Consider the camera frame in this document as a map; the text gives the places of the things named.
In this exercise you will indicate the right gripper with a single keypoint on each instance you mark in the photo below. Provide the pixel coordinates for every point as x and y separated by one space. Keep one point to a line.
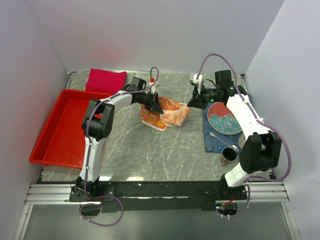
198 102

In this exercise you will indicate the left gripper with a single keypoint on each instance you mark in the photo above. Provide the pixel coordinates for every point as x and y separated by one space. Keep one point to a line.
154 105

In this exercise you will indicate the orange white patterned cloth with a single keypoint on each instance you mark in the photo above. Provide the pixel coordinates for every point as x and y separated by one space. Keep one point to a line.
174 114

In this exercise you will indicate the crimson red garment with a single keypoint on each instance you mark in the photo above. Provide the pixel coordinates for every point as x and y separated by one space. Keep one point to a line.
105 81

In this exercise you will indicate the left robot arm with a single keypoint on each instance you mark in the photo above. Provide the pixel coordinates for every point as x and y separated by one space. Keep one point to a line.
98 122

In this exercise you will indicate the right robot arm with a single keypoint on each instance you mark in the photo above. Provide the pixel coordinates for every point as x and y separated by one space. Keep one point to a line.
262 147

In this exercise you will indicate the red blue decorated plate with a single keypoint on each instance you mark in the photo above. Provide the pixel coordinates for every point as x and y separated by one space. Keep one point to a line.
222 119

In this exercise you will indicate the blue placemat cloth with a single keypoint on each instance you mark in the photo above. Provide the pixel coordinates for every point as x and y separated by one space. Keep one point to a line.
213 145

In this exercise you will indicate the silver spoon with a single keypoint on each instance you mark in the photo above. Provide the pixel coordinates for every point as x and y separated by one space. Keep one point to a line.
230 146

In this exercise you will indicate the small black cup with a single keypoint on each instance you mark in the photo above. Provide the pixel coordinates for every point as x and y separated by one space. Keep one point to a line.
228 155

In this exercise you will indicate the red plastic bin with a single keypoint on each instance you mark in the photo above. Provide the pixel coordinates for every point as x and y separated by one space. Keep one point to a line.
61 141

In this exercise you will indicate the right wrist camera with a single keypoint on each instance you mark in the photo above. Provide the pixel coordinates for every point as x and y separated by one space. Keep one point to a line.
196 79

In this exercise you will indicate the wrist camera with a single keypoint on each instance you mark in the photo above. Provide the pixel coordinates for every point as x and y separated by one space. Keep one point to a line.
154 84
196 79

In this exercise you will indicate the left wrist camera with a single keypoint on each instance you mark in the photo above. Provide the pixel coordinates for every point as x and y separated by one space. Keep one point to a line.
154 84

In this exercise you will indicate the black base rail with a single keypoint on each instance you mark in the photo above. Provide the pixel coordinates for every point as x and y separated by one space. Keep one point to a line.
115 196

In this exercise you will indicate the aluminium frame rail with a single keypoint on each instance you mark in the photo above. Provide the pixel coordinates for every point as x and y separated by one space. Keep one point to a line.
59 194

